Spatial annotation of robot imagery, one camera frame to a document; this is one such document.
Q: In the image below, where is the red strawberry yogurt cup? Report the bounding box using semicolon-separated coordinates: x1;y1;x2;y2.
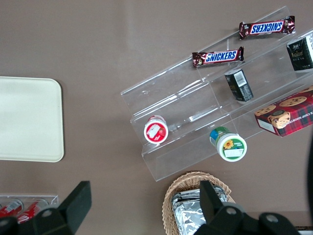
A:
143;115;169;144

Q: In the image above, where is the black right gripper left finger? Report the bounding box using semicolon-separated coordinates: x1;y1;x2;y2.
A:
31;180;92;235

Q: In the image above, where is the foil-wrapped food package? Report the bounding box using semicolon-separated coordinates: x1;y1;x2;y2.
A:
171;187;229;235

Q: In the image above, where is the cream plastic tray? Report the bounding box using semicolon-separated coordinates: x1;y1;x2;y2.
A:
0;76;65;163

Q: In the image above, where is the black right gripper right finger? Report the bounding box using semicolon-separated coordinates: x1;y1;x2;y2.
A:
193;180;246;235

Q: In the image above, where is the light tan wicker basket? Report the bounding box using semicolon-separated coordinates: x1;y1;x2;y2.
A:
162;171;237;235

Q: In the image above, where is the red soda can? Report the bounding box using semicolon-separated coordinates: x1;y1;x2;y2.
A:
16;199;48;225
0;199;24;218

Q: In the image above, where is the clear acrylic can holder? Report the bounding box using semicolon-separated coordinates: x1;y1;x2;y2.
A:
0;194;59;225

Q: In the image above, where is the clear acrylic stepped shelf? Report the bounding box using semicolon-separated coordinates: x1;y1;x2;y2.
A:
120;5;313;182

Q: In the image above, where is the green sunflower lid cup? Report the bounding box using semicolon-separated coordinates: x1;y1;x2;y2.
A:
209;126;247;163

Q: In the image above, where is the dark green carton gold print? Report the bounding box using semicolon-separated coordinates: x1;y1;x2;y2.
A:
286;34;313;72

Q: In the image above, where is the red plaid cookie box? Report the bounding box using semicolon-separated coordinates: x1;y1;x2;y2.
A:
254;86;313;138

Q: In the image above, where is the small dark carton with barcode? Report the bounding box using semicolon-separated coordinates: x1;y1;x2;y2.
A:
224;68;254;103

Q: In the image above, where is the Snickers chocolate bar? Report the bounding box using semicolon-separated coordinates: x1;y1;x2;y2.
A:
239;15;296;40
191;46;245;68

